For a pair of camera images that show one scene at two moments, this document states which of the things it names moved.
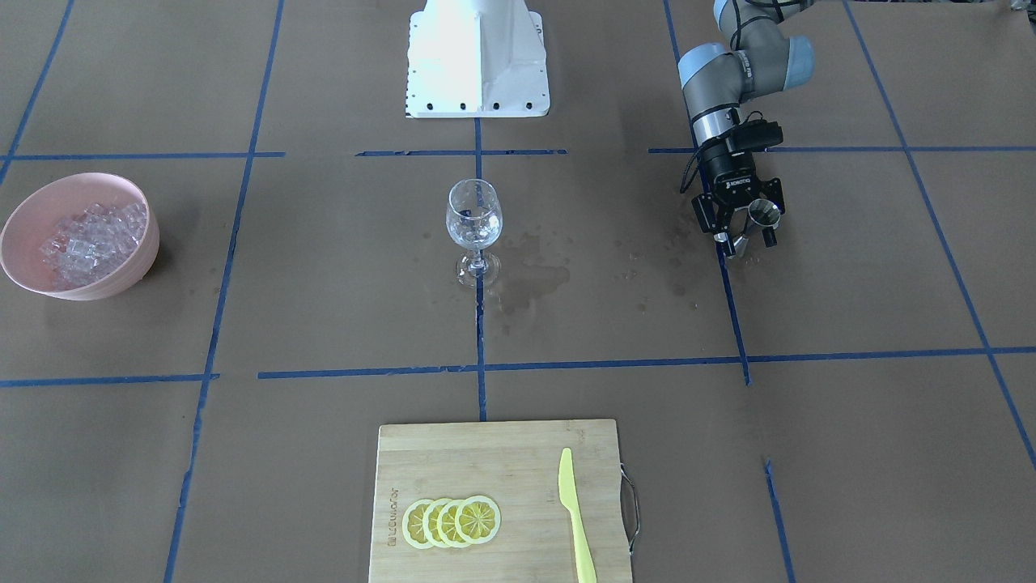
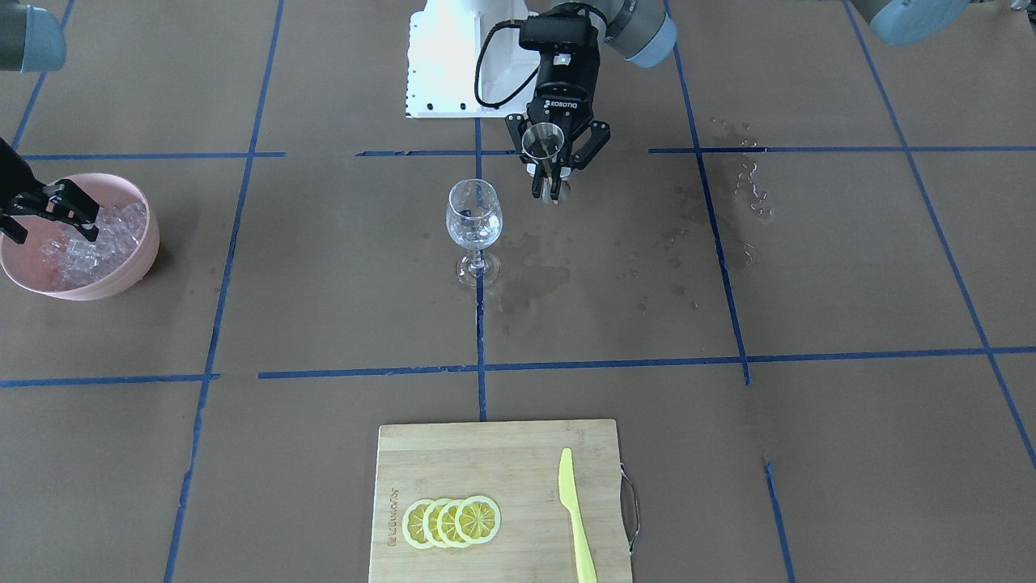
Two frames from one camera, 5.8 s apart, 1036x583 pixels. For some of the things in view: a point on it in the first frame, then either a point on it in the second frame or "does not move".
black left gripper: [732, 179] → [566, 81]
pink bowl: [81, 236] does not move
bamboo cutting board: [515, 464] does not move
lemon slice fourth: [477, 519] does not move
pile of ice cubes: [85, 246] does not move
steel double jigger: [762, 213] → [543, 141]
